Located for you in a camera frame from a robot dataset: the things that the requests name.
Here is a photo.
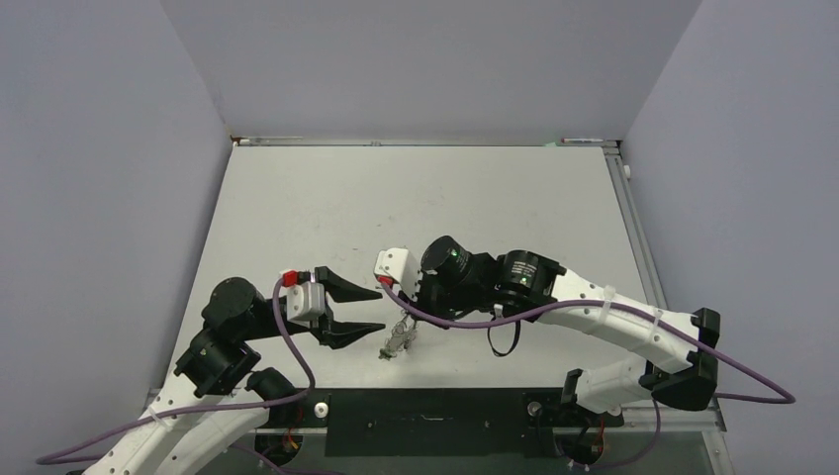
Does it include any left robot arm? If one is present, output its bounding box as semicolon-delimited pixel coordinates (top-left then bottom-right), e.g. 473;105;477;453
85;266;383;474

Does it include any red white marker pen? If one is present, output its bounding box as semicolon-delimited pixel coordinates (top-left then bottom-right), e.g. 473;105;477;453
559;138;606;146

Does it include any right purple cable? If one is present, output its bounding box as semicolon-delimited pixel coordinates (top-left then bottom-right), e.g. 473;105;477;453
380;281;797;470

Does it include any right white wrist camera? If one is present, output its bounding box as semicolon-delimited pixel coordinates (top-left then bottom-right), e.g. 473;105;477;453
373;247;421;299

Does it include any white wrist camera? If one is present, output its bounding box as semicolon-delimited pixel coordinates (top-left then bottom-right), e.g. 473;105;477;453
280;269;326;326
373;247;421;299

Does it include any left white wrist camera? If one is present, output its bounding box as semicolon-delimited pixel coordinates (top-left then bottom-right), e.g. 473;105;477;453
280;269;326;326

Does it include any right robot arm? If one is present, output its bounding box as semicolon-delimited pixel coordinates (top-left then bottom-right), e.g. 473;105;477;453
399;236;720;424

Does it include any aluminium rail frame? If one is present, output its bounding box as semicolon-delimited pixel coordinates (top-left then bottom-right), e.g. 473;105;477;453
603;144;729;434

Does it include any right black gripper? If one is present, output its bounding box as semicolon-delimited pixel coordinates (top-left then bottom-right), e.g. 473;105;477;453
397;262;482;328

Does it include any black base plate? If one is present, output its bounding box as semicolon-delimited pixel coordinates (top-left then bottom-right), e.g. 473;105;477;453
253;388;624;461

